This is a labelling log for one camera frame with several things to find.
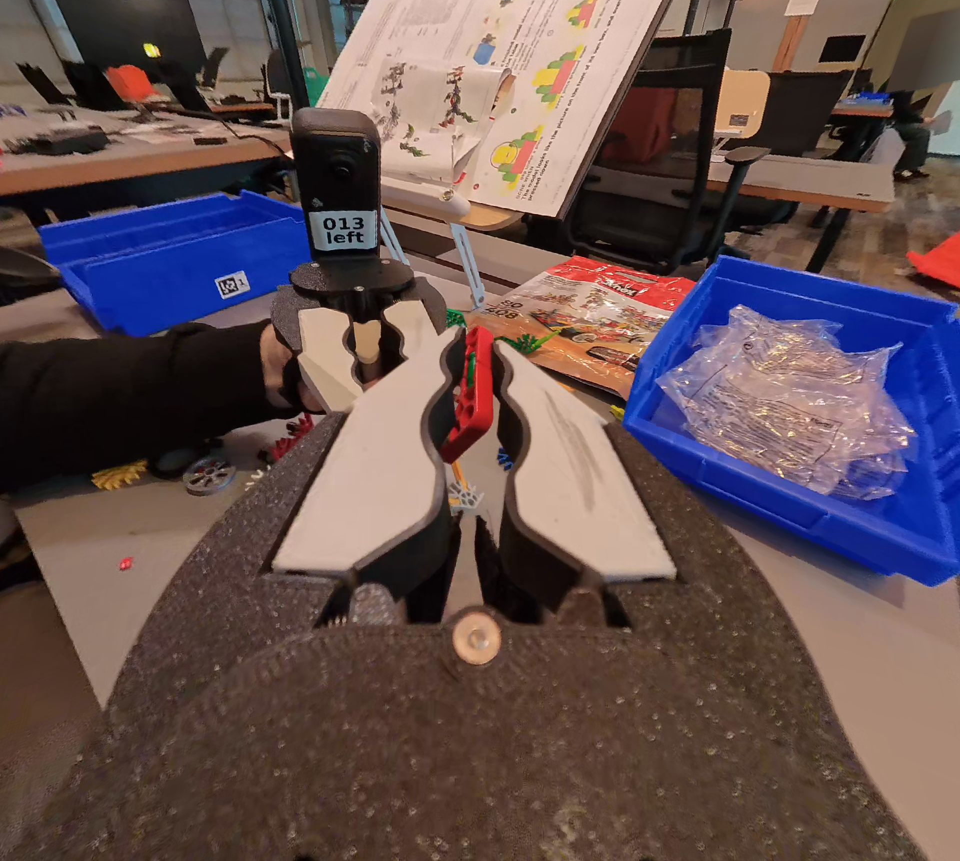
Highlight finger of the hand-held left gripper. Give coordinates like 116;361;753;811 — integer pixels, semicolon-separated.
296;306;366;414
378;297;450;384

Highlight blue bin with square tag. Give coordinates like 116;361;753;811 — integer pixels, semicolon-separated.
36;189;311;339

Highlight yellow snowflake connector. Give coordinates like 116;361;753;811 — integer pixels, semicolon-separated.
90;459;151;492

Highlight large black monitor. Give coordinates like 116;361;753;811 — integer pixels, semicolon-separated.
48;0;209;91

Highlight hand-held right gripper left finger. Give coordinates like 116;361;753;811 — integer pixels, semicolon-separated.
270;327;468;624

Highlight person's left hand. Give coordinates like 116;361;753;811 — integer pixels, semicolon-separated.
258;323;329;420

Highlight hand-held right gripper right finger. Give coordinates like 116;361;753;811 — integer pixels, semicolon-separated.
478;343;678;625

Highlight orange traffic cone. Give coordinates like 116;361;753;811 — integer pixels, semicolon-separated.
905;230;960;291

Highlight person's left forearm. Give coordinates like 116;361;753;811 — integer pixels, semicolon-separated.
0;319;276;496

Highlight colourful rod connector toy model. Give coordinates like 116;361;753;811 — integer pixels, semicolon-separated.
438;324;519;515

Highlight toy packaging bag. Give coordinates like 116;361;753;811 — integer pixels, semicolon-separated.
463;255;699;400

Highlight folded instruction leaflet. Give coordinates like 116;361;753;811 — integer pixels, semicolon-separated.
372;56;521;185

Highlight tan office chair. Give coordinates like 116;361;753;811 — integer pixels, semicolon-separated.
711;69;774;144

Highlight white instruction board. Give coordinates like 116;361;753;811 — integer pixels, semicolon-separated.
315;0;708;222

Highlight dark stand pole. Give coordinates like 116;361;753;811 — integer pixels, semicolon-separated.
246;0;313;129

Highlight crumpled clear plastic bags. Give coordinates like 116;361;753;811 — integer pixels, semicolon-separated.
655;303;919;504

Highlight grey toy wheel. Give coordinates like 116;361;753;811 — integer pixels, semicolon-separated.
181;459;241;498

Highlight blue plastic bin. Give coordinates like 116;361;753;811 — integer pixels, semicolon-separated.
621;253;960;587

